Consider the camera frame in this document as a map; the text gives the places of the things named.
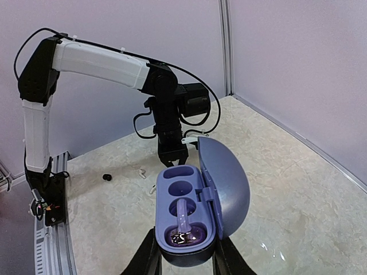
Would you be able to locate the black clip left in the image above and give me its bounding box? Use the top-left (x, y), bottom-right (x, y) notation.
top-left (103, 174), bottom-right (112, 181)

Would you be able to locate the aluminium front rail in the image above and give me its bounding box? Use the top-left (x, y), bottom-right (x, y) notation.
top-left (34, 151), bottom-right (77, 274)

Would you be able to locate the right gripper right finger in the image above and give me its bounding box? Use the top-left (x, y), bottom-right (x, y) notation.
top-left (212, 237), bottom-right (257, 275)

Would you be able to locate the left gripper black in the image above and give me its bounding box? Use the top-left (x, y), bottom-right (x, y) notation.
top-left (158, 138), bottom-right (188, 168)

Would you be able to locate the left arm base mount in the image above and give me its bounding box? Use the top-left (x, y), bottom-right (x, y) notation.
top-left (25, 158), bottom-right (69, 226)

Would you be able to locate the purple earbud charging case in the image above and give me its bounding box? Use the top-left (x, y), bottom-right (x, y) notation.
top-left (155, 137), bottom-right (251, 268)

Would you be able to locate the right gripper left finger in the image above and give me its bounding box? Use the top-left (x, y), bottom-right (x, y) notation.
top-left (121, 228), bottom-right (162, 275)

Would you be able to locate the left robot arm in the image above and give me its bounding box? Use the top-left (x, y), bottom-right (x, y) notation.
top-left (16, 31), bottom-right (215, 186)

